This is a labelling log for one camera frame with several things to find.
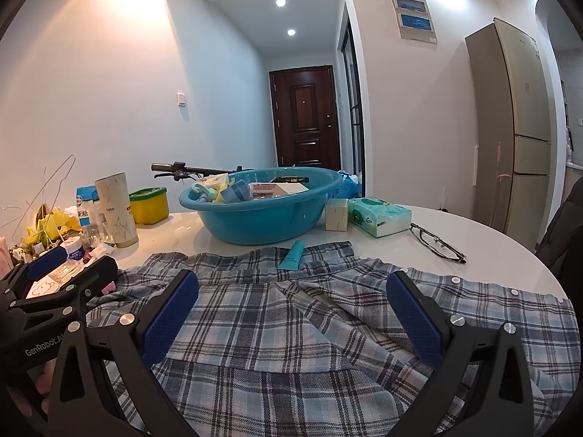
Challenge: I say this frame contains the green wet wipes pack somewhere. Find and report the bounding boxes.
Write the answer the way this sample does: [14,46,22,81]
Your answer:
[348,197,412,238]

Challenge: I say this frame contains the yellow green lidded container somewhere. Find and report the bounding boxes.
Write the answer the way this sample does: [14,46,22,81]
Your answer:
[129,188,169,225]

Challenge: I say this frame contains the wire clothes hanger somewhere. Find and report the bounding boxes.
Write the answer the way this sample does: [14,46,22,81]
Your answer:
[1,154,77,245]

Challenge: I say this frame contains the small teal tube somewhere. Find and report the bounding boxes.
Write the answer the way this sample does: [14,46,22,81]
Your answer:
[278,240,304,271]

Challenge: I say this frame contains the beige refrigerator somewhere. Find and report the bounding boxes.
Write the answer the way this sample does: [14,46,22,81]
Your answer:
[465,18,551,251]

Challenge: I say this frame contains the blue plastic basin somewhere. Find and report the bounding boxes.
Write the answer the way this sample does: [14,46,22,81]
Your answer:
[179,167,342,246]

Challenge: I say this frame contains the white medicine bottle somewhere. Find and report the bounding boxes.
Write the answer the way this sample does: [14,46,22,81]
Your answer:
[60,236,85,261]

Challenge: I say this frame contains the left hand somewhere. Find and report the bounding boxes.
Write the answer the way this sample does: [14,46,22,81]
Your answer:
[7,359,56,418]

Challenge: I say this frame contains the white marble tumbler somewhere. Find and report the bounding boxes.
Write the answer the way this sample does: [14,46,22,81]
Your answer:
[95,173,138,249]

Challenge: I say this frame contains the blue tissue pack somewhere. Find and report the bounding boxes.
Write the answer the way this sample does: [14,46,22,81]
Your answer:
[220,180,253,203]

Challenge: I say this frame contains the white marble box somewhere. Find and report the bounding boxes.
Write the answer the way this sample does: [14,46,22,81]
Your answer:
[325,198,349,232]

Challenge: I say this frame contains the blue white milk carton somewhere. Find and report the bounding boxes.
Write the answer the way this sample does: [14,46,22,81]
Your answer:
[76,185,100,237]

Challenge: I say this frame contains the white light switch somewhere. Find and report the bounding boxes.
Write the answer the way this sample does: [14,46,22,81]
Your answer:
[177,93,187,107]

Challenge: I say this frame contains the glass sliding door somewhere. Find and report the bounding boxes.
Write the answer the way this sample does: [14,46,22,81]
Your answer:
[340,21,365,192]

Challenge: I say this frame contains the yellow blue cigarette carton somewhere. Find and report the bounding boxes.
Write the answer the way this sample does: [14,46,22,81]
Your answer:
[271,176,310,184]

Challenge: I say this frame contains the black office chair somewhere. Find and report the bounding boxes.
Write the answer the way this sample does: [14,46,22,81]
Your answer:
[536,198,582,276]

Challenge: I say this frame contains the electrical panel box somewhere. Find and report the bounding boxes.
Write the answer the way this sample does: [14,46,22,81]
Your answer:
[391,0,438,44]

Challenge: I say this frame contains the dark wooden door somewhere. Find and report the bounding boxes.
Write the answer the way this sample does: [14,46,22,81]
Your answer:
[269,65,341,171]

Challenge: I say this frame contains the black eyeglasses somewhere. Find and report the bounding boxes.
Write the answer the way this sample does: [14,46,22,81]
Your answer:
[410,223,466,264]

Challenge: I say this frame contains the blue plastic bag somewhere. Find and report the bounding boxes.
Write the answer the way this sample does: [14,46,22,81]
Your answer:
[335,171,362,199]

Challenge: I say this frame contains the pink soap box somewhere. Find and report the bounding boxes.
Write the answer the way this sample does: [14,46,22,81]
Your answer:
[249,182,277,199]

